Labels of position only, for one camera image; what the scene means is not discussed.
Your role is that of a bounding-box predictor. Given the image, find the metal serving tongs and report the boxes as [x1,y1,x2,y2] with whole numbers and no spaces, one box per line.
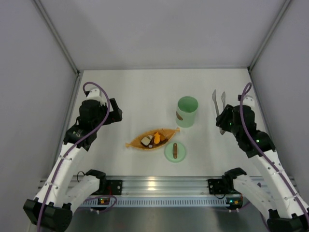
[211,89,227,135]

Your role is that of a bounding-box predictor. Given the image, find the white and black rice cake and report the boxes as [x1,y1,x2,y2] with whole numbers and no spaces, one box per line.
[140,137,151,147]

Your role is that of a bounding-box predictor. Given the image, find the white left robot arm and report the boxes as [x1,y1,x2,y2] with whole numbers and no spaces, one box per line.
[23,98,122,232]

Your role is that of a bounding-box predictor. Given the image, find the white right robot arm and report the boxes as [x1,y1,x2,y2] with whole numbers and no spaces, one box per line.
[216,105,309,232]

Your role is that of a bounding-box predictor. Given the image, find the green cylindrical lunch container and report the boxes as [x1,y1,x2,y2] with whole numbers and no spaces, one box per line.
[176,96,198,128]

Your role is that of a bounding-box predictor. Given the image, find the boat-shaped woven bamboo basket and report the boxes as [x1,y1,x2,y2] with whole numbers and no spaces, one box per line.
[125,127,180,151]

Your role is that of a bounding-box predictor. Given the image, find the brown food piece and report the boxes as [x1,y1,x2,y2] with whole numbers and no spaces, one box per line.
[160,136,168,143]

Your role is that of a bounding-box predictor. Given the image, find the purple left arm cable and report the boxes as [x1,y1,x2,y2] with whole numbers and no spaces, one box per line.
[36,81,111,232]

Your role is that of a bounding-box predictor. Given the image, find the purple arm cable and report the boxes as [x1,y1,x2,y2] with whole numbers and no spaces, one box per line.
[239,82,309,213]
[36,81,111,232]

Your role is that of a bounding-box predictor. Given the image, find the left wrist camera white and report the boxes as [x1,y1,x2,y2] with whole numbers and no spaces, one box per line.
[86,88,106,105]

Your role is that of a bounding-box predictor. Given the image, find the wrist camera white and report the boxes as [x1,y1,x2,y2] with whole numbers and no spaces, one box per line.
[242,95,255,108]
[86,88,106,105]

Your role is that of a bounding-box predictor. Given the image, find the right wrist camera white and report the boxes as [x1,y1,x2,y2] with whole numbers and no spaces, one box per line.
[242,95,255,108]

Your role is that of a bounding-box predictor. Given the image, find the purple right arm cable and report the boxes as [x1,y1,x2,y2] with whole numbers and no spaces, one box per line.
[239,82,309,213]

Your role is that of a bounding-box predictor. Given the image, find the green lid with wooden handle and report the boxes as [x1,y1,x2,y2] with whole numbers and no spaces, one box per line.
[164,142,186,163]

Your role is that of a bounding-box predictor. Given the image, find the aluminium mounting rail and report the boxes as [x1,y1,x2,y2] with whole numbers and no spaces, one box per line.
[38,175,296,196]

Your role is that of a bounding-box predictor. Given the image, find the slotted grey cable duct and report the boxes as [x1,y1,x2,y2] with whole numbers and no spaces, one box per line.
[80,197,243,208]

